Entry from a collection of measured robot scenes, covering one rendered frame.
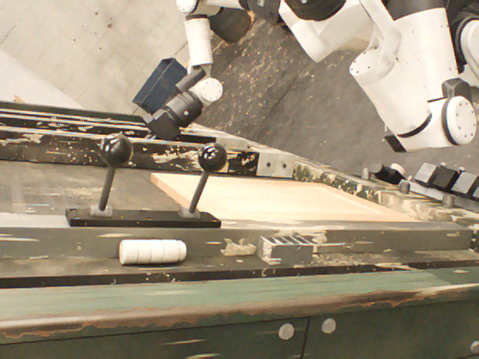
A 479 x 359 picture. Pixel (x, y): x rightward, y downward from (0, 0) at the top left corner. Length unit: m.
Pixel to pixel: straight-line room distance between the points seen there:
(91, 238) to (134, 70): 5.64
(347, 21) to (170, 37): 5.68
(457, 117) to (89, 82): 5.55
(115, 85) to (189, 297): 5.81
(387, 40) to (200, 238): 0.38
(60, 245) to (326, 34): 0.44
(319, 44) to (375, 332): 0.39
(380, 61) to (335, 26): 0.09
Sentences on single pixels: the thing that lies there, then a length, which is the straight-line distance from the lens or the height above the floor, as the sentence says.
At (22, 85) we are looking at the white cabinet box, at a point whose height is 1.45.
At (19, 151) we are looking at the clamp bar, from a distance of 1.23.
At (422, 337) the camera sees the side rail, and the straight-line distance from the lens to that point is 0.59.
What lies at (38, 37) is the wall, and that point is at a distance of 6.07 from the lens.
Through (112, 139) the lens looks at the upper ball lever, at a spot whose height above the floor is 1.56.
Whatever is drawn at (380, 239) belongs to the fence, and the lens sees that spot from 0.84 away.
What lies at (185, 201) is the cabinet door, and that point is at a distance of 0.92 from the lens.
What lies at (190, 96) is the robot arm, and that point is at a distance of 1.41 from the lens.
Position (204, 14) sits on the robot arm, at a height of 1.36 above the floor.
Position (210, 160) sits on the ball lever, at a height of 1.45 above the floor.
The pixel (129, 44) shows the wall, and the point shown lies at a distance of 6.20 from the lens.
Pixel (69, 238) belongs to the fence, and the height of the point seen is 1.52.
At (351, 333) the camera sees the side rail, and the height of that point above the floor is 1.31.
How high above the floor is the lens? 1.70
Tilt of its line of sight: 29 degrees down
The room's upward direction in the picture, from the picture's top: 52 degrees counter-clockwise
